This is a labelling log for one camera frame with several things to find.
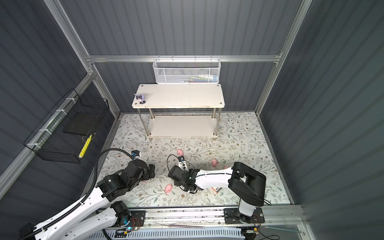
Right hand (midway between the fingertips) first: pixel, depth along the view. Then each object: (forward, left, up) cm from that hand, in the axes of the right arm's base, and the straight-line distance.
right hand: (180, 176), depth 86 cm
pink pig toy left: (-8, +15, +15) cm, 23 cm away
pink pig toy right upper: (+9, -20, -1) cm, 22 cm away
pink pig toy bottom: (-7, +7, 0) cm, 9 cm away
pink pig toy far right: (+6, -27, -1) cm, 27 cm away
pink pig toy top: (+16, +2, 0) cm, 16 cm away
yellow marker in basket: (+2, +42, +27) cm, 50 cm away
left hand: (0, +16, +11) cm, 20 cm away
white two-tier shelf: (+57, +3, -2) cm, 57 cm away
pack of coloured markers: (-7, -21, 0) cm, 22 cm away
